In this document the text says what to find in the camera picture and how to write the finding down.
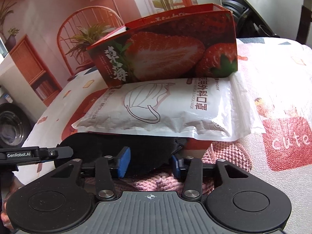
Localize pink knitted cloth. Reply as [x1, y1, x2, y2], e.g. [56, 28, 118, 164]
[83, 139, 254, 196]

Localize white face mask package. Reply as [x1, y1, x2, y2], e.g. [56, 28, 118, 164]
[73, 78, 252, 142]

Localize printed room backdrop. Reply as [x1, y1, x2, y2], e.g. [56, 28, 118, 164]
[1, 0, 197, 107]

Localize person's left hand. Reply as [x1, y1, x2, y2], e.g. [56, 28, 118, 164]
[1, 173, 23, 231]

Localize red strawberry cardboard box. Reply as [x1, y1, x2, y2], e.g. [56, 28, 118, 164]
[87, 3, 238, 86]

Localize black exercise bike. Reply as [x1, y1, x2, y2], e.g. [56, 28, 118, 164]
[217, 0, 312, 44]

